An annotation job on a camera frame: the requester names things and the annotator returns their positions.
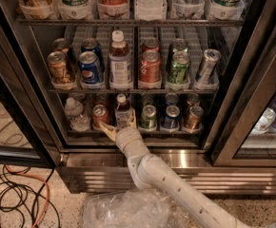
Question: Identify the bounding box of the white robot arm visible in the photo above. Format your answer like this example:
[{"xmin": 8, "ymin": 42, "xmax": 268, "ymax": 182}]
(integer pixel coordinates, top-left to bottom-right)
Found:
[{"xmin": 99, "ymin": 110, "xmax": 251, "ymax": 228}]

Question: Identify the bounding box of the red can middle shelf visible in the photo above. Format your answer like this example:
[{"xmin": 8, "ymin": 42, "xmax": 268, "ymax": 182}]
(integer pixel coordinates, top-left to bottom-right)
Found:
[{"xmin": 139, "ymin": 50, "xmax": 161, "ymax": 83}]

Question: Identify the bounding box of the tea bottle shelf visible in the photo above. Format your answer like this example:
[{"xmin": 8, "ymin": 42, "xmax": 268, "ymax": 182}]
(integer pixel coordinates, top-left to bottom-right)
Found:
[
  {"xmin": 108, "ymin": 30, "xmax": 132, "ymax": 90},
  {"xmin": 115, "ymin": 93, "xmax": 132, "ymax": 129}
]

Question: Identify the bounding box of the tea bottle middle shelf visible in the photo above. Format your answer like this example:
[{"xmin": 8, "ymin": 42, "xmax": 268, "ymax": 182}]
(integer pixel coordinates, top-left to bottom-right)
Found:
[{"xmin": 108, "ymin": 30, "xmax": 132, "ymax": 90}]

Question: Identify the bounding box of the tea bottle bottom shelf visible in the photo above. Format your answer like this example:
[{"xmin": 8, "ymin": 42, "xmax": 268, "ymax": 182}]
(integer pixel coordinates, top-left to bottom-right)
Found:
[{"xmin": 115, "ymin": 93, "xmax": 132, "ymax": 129}]

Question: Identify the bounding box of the rear gold can middle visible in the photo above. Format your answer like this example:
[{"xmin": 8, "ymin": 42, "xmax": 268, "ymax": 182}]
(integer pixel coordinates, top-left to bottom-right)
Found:
[{"xmin": 51, "ymin": 37, "xmax": 77, "ymax": 71}]

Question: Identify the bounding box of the green can middle shelf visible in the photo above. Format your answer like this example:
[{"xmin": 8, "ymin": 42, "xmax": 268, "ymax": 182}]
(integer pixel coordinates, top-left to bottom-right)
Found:
[{"xmin": 168, "ymin": 51, "xmax": 190, "ymax": 85}]

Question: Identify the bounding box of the silver slim can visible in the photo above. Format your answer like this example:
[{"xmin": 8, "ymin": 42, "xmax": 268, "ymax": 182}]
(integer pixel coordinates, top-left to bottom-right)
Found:
[{"xmin": 195, "ymin": 48, "xmax": 221, "ymax": 84}]

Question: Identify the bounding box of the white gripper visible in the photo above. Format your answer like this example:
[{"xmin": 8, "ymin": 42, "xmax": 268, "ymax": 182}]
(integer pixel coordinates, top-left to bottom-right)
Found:
[{"xmin": 99, "ymin": 108, "xmax": 144, "ymax": 153}]

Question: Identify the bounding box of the blue can bottom shelf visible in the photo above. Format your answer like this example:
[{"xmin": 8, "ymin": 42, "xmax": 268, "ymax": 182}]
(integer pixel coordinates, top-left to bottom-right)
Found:
[{"xmin": 161, "ymin": 104, "xmax": 180, "ymax": 130}]

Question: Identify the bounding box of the bronze can bottom shelf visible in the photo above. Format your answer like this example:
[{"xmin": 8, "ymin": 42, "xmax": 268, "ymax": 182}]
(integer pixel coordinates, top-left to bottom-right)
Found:
[{"xmin": 184, "ymin": 105, "xmax": 204, "ymax": 130}]

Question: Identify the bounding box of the rear blue can middle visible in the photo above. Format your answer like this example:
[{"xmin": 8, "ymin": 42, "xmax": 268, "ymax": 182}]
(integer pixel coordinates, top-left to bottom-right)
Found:
[{"xmin": 81, "ymin": 37, "xmax": 106, "ymax": 71}]

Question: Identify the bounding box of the clear plastic bag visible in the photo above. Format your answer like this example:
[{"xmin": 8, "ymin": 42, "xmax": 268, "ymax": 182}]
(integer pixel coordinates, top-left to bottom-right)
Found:
[{"xmin": 83, "ymin": 188, "xmax": 189, "ymax": 228}]

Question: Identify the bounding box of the black cable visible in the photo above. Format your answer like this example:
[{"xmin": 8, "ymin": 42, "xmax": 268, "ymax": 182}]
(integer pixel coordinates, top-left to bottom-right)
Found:
[{"xmin": 0, "ymin": 163, "xmax": 62, "ymax": 228}]

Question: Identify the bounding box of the stainless steel fridge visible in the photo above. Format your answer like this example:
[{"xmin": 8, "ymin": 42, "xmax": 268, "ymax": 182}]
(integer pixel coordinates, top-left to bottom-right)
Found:
[{"xmin": 0, "ymin": 0, "xmax": 276, "ymax": 195}]

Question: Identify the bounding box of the green can shelf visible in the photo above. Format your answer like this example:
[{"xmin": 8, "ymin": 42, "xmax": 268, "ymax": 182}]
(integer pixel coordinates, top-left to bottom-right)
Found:
[
  {"xmin": 141, "ymin": 104, "xmax": 157, "ymax": 130},
  {"xmin": 168, "ymin": 51, "xmax": 190, "ymax": 85}
]

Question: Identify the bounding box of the clear water bottle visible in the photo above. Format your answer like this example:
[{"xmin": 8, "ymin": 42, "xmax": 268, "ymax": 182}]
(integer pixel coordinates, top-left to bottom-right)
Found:
[{"xmin": 64, "ymin": 97, "xmax": 89, "ymax": 132}]

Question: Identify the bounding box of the gold can middle shelf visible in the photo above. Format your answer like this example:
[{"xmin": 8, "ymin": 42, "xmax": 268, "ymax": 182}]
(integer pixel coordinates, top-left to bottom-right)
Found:
[{"xmin": 47, "ymin": 51, "xmax": 75, "ymax": 85}]

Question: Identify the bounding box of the orange cable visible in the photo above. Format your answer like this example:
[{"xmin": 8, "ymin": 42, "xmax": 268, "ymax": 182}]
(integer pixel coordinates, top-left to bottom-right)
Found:
[{"xmin": 5, "ymin": 164, "xmax": 51, "ymax": 228}]

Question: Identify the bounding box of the red can shelf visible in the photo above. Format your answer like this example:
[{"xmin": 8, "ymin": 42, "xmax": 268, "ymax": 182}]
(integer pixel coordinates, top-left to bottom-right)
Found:
[
  {"xmin": 139, "ymin": 50, "xmax": 161, "ymax": 83},
  {"xmin": 92, "ymin": 104, "xmax": 110, "ymax": 129}
]

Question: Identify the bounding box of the rear red can middle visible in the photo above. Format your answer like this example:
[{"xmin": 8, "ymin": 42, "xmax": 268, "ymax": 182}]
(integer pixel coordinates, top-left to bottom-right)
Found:
[{"xmin": 142, "ymin": 37, "xmax": 160, "ymax": 52}]

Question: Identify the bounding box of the rear green can middle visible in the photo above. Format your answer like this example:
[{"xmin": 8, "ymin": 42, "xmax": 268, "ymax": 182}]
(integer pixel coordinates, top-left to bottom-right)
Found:
[{"xmin": 167, "ymin": 38, "xmax": 189, "ymax": 71}]

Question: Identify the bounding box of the blue pepsi can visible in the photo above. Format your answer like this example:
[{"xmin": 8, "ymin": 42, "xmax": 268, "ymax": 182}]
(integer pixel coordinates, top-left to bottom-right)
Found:
[{"xmin": 78, "ymin": 51, "xmax": 104, "ymax": 85}]

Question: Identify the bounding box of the green can bottom shelf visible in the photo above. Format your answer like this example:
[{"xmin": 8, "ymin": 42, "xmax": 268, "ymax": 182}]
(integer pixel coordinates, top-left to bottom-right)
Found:
[{"xmin": 141, "ymin": 104, "xmax": 157, "ymax": 130}]

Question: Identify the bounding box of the red can bottom shelf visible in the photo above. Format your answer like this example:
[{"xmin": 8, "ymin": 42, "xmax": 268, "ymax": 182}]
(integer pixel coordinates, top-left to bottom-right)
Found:
[{"xmin": 92, "ymin": 104, "xmax": 110, "ymax": 129}]

